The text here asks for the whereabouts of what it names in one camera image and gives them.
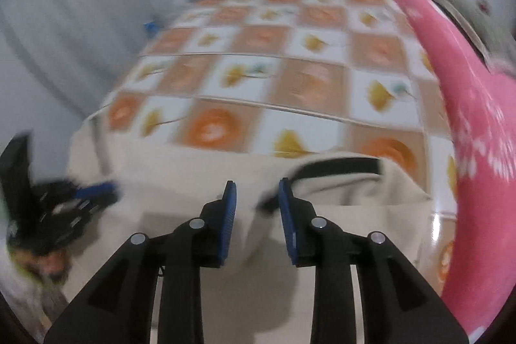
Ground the green lace-edged pillow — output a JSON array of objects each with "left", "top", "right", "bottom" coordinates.
[{"left": 423, "top": 0, "right": 516, "bottom": 74}]

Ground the pink floral blanket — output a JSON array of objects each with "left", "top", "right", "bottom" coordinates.
[{"left": 377, "top": 0, "right": 516, "bottom": 340}]

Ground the white curtain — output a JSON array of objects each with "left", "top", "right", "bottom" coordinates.
[{"left": 0, "top": 0, "right": 190, "bottom": 151}]

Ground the orange patterned tablecloth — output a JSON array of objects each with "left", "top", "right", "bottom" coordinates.
[{"left": 84, "top": 0, "right": 458, "bottom": 288}]

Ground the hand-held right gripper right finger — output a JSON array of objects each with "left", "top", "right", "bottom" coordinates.
[{"left": 278, "top": 177, "right": 470, "bottom": 344}]

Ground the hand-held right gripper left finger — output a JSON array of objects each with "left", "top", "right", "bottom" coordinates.
[{"left": 44, "top": 180, "right": 238, "bottom": 344}]

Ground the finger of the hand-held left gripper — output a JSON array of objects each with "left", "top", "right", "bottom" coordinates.
[{"left": 74, "top": 181, "right": 119, "bottom": 208}]

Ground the beige zip jacket black trim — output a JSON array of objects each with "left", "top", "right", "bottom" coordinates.
[{"left": 40, "top": 114, "right": 434, "bottom": 344}]

